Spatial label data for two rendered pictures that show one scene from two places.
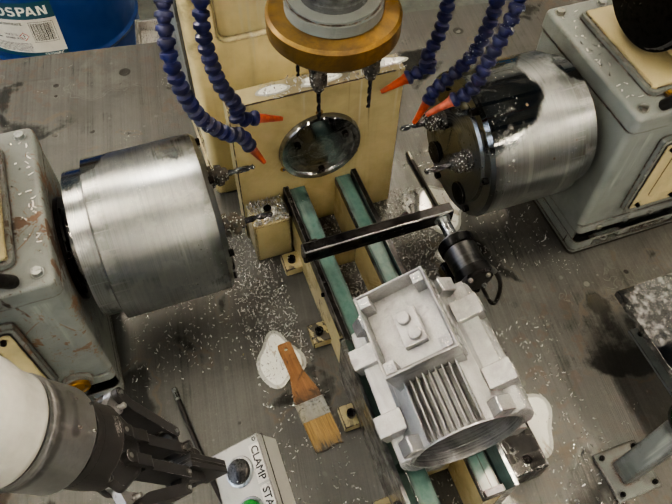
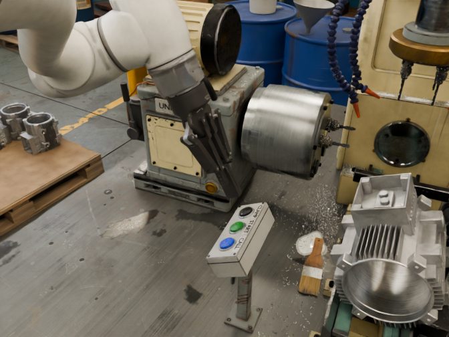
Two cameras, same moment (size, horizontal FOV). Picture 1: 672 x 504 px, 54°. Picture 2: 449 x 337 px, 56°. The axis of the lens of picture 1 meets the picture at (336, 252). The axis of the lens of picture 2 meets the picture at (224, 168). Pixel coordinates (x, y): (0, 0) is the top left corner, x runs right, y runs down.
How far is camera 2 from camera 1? 0.50 m
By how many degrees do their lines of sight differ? 37
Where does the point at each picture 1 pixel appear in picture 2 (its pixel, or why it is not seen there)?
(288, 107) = (390, 107)
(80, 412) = (197, 71)
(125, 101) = not seen: hidden behind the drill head
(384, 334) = (367, 202)
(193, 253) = (295, 134)
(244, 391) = (282, 245)
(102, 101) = not seen: hidden behind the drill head
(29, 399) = (184, 38)
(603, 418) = not seen: outside the picture
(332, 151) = (407, 152)
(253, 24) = (394, 66)
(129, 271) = (262, 128)
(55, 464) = (176, 73)
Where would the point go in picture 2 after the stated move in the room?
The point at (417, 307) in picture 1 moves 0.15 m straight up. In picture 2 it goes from (396, 196) to (415, 131)
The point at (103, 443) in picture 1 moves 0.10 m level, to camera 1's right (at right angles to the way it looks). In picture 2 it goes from (196, 92) to (238, 109)
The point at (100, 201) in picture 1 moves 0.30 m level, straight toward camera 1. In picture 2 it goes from (270, 93) to (247, 150)
